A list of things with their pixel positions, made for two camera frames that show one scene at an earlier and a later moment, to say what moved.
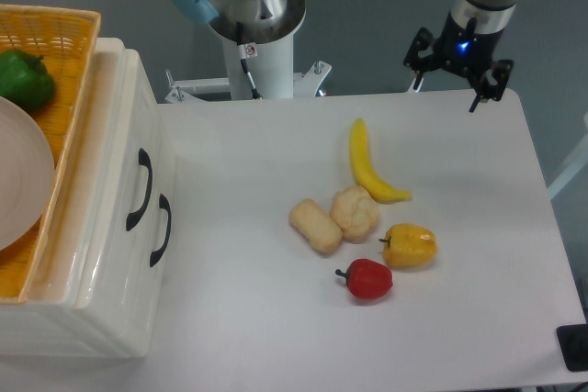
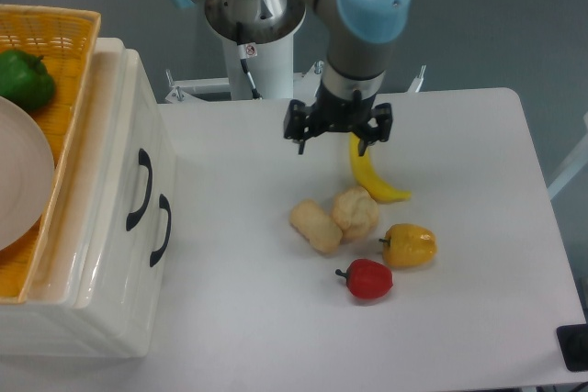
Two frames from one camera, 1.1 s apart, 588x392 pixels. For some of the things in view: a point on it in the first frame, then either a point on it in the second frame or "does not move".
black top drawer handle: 144,160 does not move
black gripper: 467,52 → 341,114
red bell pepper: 367,279 does not move
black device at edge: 573,344 does not move
